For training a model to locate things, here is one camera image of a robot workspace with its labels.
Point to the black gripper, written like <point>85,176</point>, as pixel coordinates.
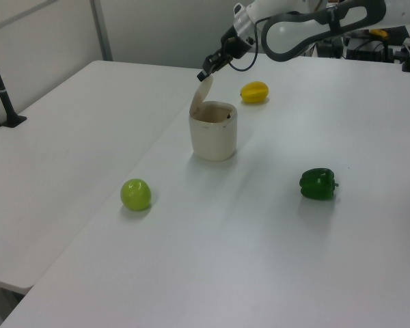
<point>237,42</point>

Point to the beige garbage bin lid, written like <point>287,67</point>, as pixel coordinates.
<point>201,97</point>

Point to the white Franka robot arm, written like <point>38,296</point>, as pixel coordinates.
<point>294,30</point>

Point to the beige plastic garbage bin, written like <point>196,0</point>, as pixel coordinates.
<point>213,140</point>

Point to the yellow toy starfruit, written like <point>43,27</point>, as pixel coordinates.
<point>254,92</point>

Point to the dark background equipment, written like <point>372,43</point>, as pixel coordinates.
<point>362,48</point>

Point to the light green toy apple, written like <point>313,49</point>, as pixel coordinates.
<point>135,194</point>

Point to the green toy bell pepper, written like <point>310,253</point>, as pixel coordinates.
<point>317,184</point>

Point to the yellow toy fruit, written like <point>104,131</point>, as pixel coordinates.
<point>379,33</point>

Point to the black camera stand pole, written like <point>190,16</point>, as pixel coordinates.
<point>1,92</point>

